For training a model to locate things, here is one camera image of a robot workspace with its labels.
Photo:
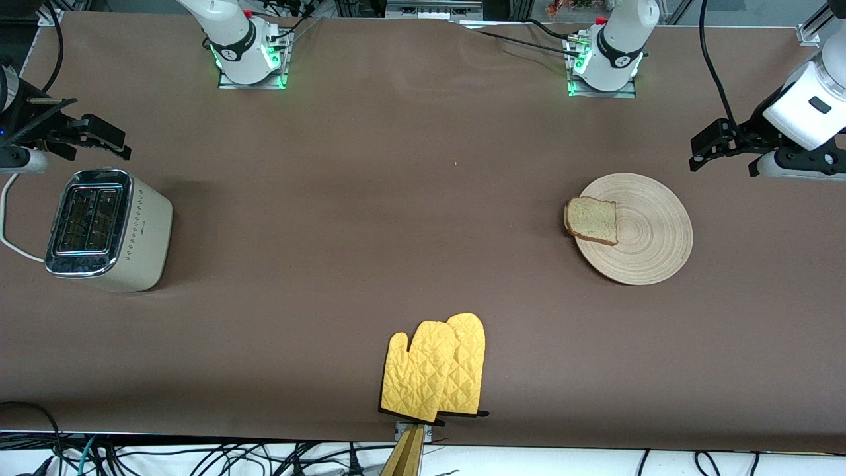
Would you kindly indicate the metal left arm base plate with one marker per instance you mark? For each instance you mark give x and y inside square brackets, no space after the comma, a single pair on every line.
[601,94]

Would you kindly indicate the small aluminium corner bracket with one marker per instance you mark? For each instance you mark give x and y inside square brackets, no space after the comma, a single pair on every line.
[49,16]

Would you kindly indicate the round wooden plate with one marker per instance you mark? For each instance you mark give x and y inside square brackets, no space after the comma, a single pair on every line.
[654,238]

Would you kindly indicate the slice of brown bread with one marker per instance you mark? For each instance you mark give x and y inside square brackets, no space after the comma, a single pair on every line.
[593,219]

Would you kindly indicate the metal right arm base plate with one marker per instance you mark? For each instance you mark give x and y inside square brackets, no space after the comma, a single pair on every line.
[251,86]

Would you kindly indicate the yellow quilted oven mitt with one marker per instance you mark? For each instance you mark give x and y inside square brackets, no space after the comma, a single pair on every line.
[470,357]
[420,377]

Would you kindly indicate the metal stand bracket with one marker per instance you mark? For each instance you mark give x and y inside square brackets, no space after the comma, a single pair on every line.
[427,434]

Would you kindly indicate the cream two-slot toaster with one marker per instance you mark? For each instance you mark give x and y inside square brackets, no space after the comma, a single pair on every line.
[142,231]

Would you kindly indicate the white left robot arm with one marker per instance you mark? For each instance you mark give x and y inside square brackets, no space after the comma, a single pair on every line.
[615,46]

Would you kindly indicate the wooden camera stand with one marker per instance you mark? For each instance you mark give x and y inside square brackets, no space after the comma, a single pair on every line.
[406,459]

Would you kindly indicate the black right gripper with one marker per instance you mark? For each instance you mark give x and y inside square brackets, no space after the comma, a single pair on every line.
[28,119]

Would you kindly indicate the aluminium frame profile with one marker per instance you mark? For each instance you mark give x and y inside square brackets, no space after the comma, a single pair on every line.
[809,33]

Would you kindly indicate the dark table cover sheet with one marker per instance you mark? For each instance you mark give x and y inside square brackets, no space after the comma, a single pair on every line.
[330,165]

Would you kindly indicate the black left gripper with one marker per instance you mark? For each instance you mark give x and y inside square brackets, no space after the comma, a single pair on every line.
[754,127]

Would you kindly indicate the colourful snack packets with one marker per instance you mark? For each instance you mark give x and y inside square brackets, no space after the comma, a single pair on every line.
[568,6]

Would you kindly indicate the grey metal rail unit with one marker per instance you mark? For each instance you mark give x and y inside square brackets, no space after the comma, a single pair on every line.
[433,8]

